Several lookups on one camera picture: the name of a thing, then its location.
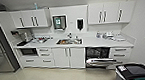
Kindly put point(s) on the stainless steel dishwasher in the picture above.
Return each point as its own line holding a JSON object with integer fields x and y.
{"x": 98, "y": 52}

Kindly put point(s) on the stainless steel sink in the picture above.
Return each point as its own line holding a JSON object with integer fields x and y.
{"x": 68, "y": 42}

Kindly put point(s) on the chrome faucet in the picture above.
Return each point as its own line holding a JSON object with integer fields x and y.
{"x": 69, "y": 36}

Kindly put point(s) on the black soap dispenser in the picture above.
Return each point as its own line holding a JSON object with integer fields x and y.
{"x": 80, "y": 24}

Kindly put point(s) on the white sink base cabinet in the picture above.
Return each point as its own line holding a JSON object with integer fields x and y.
{"x": 69, "y": 58}

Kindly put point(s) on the steel paper towel dispenser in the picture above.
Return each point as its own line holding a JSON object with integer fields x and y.
{"x": 59, "y": 22}

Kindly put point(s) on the microwave oven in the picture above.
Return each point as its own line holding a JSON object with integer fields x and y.
{"x": 45, "y": 56}

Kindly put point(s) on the red utensil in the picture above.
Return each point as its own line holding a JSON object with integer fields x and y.
{"x": 41, "y": 38}

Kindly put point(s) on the stack of white plates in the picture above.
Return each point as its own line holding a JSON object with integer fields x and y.
{"x": 108, "y": 35}

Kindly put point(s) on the black built-in microwave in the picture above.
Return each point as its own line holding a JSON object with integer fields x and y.
{"x": 28, "y": 52}

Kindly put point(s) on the white dishes on counter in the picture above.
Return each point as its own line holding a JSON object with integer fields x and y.
{"x": 120, "y": 38}

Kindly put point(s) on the grey bin black lid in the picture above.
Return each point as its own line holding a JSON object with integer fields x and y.
{"x": 138, "y": 74}

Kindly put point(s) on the white wall cabinet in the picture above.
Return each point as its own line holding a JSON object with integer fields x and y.
{"x": 110, "y": 12}
{"x": 28, "y": 19}

